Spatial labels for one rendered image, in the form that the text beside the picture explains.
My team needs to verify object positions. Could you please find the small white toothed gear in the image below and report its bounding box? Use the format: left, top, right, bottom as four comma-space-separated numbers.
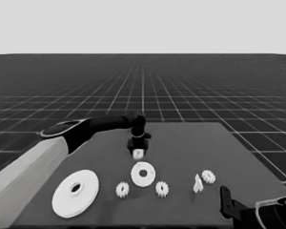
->
201, 169, 216, 185
115, 181, 130, 198
154, 180, 170, 198
133, 149, 145, 160

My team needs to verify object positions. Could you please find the white round carrier with pins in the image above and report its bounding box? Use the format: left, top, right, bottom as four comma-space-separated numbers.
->
130, 161, 156, 188

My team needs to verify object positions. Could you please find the small thin white T-shaped piece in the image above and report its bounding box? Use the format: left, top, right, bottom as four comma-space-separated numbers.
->
193, 173, 204, 194

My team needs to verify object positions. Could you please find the large thick white disc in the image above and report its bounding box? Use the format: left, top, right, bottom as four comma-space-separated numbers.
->
51, 169, 100, 219

